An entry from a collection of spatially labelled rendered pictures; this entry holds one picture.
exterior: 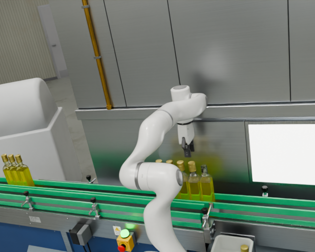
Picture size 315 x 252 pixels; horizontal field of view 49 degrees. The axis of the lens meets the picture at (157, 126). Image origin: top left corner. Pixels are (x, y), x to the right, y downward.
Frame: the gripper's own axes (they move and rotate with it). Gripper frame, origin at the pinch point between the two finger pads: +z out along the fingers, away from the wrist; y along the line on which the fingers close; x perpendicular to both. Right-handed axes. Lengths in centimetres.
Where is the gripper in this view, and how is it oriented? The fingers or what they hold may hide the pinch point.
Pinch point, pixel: (189, 150)
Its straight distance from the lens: 164.6
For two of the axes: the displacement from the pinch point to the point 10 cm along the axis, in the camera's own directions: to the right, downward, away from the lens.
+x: 9.1, 0.0, -4.0
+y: -3.7, 4.2, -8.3
